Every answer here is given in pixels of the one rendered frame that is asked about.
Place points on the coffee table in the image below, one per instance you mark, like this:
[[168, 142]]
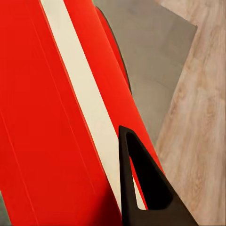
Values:
[[154, 43]]

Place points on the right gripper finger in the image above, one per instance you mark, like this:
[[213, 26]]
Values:
[[165, 208]]

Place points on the radio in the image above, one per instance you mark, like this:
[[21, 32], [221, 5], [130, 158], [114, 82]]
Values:
[[64, 92]]

